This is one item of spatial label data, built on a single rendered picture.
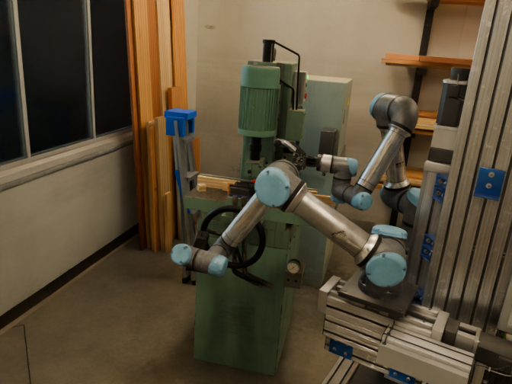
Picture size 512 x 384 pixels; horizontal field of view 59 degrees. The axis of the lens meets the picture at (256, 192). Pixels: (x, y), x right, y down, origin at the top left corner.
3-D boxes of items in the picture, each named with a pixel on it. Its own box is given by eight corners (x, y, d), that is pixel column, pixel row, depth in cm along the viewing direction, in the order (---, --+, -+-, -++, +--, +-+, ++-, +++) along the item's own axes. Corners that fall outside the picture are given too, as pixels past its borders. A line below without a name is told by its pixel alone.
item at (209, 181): (196, 185, 228) (196, 176, 227) (198, 184, 230) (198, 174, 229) (315, 202, 217) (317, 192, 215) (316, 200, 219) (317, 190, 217)
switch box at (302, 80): (290, 103, 232) (293, 71, 227) (293, 101, 241) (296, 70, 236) (302, 104, 230) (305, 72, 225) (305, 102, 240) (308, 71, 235)
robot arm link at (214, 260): (233, 249, 165) (205, 241, 167) (222, 263, 154) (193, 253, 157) (230, 268, 167) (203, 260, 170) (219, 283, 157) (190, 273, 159)
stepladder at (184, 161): (176, 284, 313) (159, 111, 279) (190, 268, 336) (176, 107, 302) (198, 286, 309) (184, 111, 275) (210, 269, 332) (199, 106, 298)
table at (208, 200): (175, 215, 205) (175, 202, 203) (198, 194, 233) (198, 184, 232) (308, 235, 194) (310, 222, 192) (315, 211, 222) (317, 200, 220)
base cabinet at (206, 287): (191, 359, 239) (195, 235, 216) (223, 302, 293) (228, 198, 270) (275, 377, 230) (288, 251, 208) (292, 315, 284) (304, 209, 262)
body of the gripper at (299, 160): (292, 150, 188) (321, 154, 186) (294, 150, 196) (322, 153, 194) (289, 168, 189) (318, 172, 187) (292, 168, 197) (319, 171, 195)
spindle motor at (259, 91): (233, 136, 206) (237, 65, 196) (242, 129, 222) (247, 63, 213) (270, 139, 203) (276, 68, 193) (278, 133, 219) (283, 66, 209)
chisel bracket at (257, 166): (244, 179, 215) (244, 161, 212) (251, 171, 228) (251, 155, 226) (259, 180, 214) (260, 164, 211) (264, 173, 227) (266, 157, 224)
